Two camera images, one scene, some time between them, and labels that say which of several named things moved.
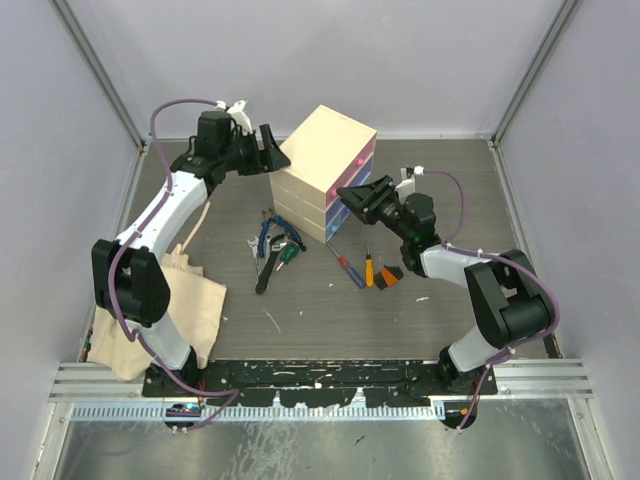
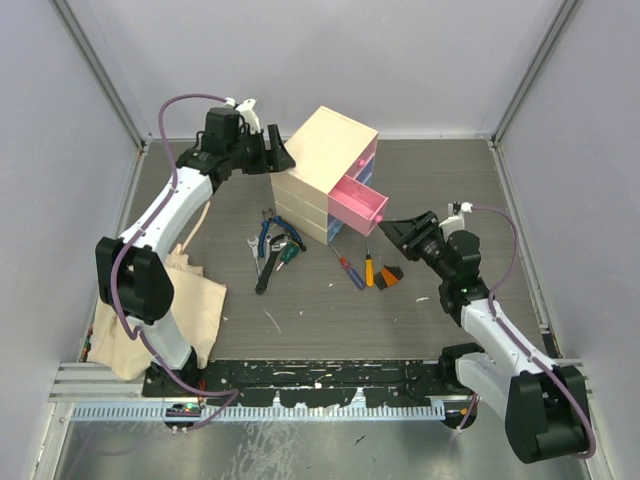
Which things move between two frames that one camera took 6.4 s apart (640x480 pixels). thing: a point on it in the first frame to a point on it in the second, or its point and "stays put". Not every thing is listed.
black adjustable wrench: (277, 241) stays put
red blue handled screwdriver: (357, 278) stays put
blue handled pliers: (267, 219) stays put
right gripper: (366, 199) to (409, 234)
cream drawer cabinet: (332, 152) stays put
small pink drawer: (343, 180) to (364, 159)
